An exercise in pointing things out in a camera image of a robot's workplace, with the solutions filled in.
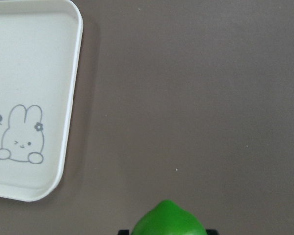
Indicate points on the white bunny tray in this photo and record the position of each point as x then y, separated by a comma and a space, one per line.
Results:
40, 44

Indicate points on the green lemon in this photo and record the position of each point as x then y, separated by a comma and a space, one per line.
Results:
168, 218

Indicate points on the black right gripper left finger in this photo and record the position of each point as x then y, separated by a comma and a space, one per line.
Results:
124, 232

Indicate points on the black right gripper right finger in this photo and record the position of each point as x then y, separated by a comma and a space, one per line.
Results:
211, 232

